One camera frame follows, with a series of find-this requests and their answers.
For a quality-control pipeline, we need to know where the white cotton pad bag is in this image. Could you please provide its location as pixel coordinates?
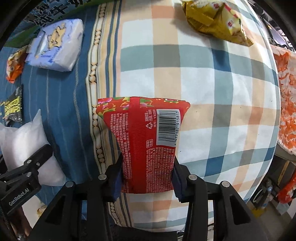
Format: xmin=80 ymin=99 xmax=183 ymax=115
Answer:
xmin=1 ymin=110 xmax=66 ymax=186

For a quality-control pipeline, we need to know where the black shoe shine wipes pack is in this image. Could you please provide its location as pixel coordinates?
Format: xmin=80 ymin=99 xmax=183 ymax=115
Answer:
xmin=1 ymin=84 xmax=23 ymax=126

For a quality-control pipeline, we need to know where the orange snack bag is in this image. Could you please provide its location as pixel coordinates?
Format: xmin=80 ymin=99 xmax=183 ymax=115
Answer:
xmin=6 ymin=45 xmax=28 ymax=84

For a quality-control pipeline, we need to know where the red noodle packet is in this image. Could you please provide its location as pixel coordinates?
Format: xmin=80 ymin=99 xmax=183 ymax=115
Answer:
xmin=96 ymin=96 xmax=190 ymax=194

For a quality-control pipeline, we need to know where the blue tissue pack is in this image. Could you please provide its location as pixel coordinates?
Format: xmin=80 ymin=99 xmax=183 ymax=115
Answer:
xmin=25 ymin=19 xmax=84 ymax=72

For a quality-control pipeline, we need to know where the yellow panda snack bag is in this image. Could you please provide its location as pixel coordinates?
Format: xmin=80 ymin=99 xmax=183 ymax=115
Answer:
xmin=182 ymin=1 xmax=253 ymax=47

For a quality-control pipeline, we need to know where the red plastic bag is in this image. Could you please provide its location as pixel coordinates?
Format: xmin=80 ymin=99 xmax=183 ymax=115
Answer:
xmin=277 ymin=172 xmax=296 ymax=204

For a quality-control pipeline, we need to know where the open cardboard box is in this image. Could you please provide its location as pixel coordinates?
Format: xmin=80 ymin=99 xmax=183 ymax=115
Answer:
xmin=1 ymin=0 xmax=106 ymax=48

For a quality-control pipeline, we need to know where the plaid checked cloth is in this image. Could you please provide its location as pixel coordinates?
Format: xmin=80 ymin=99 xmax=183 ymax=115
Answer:
xmin=85 ymin=0 xmax=282 ymax=233

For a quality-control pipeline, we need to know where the orange floral blanket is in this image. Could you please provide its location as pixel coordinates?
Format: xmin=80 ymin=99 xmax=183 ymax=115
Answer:
xmin=271 ymin=46 xmax=296 ymax=155

